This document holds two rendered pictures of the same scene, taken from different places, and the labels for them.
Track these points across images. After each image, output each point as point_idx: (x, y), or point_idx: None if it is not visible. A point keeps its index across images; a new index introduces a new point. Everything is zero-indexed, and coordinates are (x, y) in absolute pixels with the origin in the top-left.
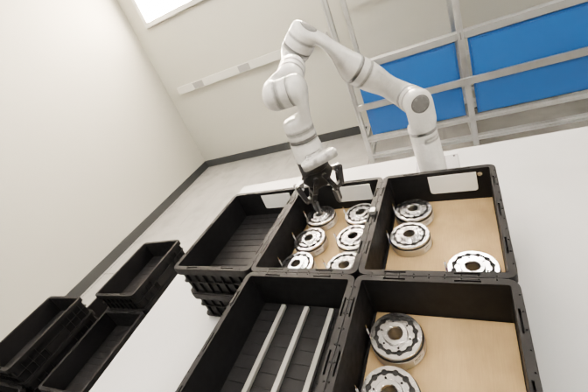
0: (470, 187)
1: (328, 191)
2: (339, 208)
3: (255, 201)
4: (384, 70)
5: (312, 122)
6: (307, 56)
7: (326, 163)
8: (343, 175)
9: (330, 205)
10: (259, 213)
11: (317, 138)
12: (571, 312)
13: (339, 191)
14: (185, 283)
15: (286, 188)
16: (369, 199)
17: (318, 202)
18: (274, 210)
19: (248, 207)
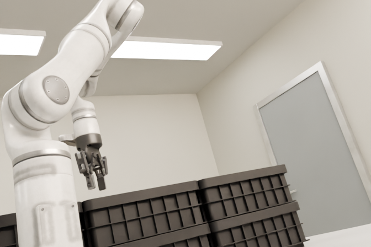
0: None
1: (162, 197)
2: (163, 230)
3: (265, 181)
4: (58, 48)
5: (73, 111)
6: (115, 28)
7: (76, 146)
8: (77, 164)
9: (172, 219)
10: (274, 202)
11: (73, 124)
12: None
13: (86, 178)
14: (308, 238)
15: (217, 176)
16: (115, 229)
17: (96, 178)
18: (250, 203)
19: (280, 187)
